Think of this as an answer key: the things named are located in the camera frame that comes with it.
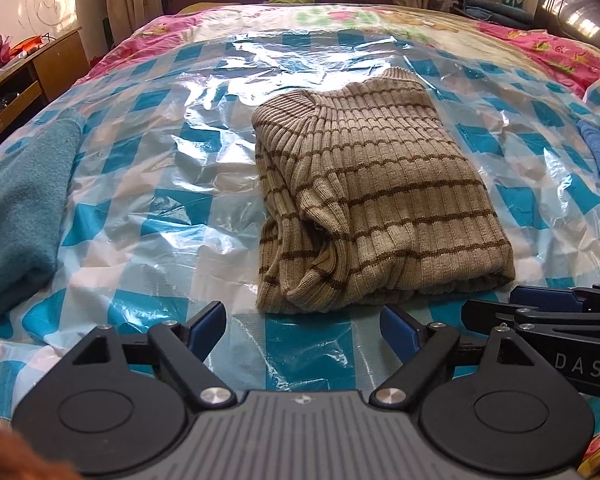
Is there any teal towel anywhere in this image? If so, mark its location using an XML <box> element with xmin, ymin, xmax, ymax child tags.
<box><xmin>0</xmin><ymin>107</ymin><xmax>87</xmax><ymax>328</ymax></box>

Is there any blue white checkered plastic sheet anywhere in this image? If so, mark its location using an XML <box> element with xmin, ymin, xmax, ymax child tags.
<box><xmin>0</xmin><ymin>30</ymin><xmax>600</xmax><ymax>441</ymax></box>

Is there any orange item on desk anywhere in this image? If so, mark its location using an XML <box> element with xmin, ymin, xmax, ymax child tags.
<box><xmin>10</xmin><ymin>35</ymin><xmax>43</xmax><ymax>58</ymax></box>

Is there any person's fleece clothing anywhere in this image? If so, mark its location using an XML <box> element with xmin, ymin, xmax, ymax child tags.
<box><xmin>0</xmin><ymin>407</ymin><xmax>83</xmax><ymax>480</ymax></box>

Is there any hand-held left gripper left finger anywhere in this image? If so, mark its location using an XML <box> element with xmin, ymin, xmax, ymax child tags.
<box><xmin>55</xmin><ymin>301</ymin><xmax>236</xmax><ymax>408</ymax></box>

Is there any floral cartoon printed bedsheet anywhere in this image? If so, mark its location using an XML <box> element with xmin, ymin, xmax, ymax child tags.
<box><xmin>87</xmin><ymin>2</ymin><xmax>600</xmax><ymax>480</ymax></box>

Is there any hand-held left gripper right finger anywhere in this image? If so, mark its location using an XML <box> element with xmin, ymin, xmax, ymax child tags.
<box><xmin>369</xmin><ymin>305</ymin><xmax>551</xmax><ymax>407</ymax></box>

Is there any wooden side cabinet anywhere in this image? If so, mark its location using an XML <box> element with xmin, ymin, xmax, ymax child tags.
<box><xmin>0</xmin><ymin>27</ymin><xmax>90</xmax><ymax>156</ymax></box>

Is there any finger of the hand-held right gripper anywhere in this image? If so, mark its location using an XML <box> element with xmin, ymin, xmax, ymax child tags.
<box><xmin>510</xmin><ymin>284</ymin><xmax>600</xmax><ymax>311</ymax></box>
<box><xmin>461</xmin><ymin>300</ymin><xmax>600</xmax><ymax>328</ymax></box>

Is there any beige brown-striped knit sweater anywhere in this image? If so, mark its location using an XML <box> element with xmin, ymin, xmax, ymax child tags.
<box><xmin>251</xmin><ymin>67</ymin><xmax>517</xmax><ymax>315</ymax></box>

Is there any stack of folded blue clothes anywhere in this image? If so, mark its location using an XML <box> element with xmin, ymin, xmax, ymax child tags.
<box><xmin>452</xmin><ymin>0</ymin><xmax>536</xmax><ymax>28</ymax></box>

